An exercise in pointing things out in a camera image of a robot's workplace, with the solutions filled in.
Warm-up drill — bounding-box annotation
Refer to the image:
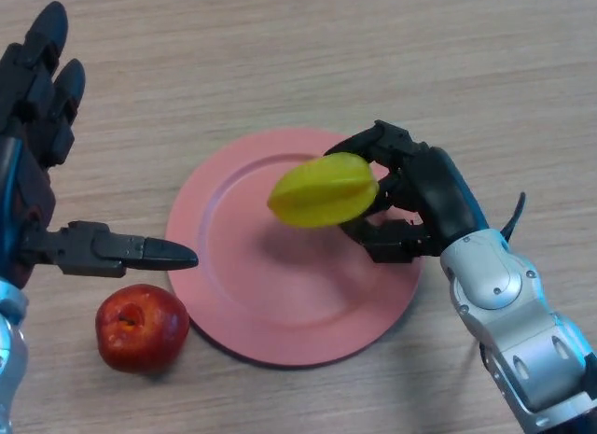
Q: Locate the red apple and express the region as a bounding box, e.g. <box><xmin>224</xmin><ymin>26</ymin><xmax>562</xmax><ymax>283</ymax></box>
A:
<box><xmin>94</xmin><ymin>284</ymin><xmax>191</xmax><ymax>375</ymax></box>

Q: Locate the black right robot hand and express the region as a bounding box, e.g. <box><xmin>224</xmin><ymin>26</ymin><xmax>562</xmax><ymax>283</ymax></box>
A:
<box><xmin>323</xmin><ymin>119</ymin><xmax>490</xmax><ymax>265</ymax></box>

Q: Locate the pink round plate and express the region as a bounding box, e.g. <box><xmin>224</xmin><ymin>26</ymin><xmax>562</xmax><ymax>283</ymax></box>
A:
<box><xmin>165</xmin><ymin>128</ymin><xmax>420</xmax><ymax>370</ymax></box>

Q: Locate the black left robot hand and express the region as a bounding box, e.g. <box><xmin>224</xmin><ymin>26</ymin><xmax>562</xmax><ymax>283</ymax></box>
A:
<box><xmin>0</xmin><ymin>0</ymin><xmax>200</xmax><ymax>288</ymax></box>

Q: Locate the yellow starfruit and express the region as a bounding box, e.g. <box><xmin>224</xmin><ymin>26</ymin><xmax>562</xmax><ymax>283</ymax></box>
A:
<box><xmin>266</xmin><ymin>151</ymin><xmax>380</xmax><ymax>229</ymax></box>

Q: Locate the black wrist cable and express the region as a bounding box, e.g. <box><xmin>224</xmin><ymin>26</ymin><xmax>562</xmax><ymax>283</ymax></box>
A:
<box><xmin>501</xmin><ymin>191</ymin><xmax>527</xmax><ymax>243</ymax></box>

